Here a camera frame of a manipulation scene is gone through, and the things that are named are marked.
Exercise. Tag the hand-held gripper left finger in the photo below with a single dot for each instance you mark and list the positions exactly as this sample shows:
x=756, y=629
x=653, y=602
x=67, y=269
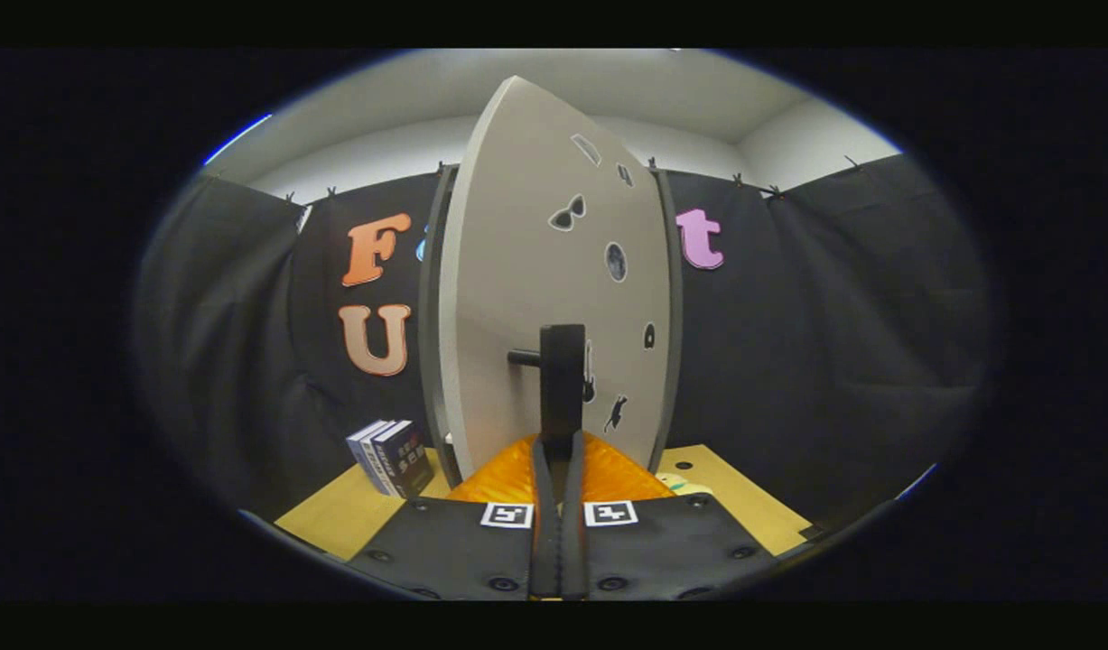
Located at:
x=454, y=551

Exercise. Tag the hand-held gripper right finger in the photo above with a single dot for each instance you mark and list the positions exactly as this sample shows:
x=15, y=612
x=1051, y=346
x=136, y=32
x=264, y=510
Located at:
x=671, y=551

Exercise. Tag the yellow plush toy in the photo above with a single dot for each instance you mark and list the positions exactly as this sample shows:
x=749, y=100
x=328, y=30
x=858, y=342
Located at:
x=684, y=486

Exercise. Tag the dark blue book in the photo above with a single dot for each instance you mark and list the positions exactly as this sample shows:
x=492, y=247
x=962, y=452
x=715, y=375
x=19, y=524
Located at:
x=364, y=451
x=409, y=459

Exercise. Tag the dark grey cabinet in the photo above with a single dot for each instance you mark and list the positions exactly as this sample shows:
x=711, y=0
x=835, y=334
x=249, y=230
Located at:
x=430, y=361

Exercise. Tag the black backdrop cloth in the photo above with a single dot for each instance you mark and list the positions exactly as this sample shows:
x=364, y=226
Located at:
x=833, y=316

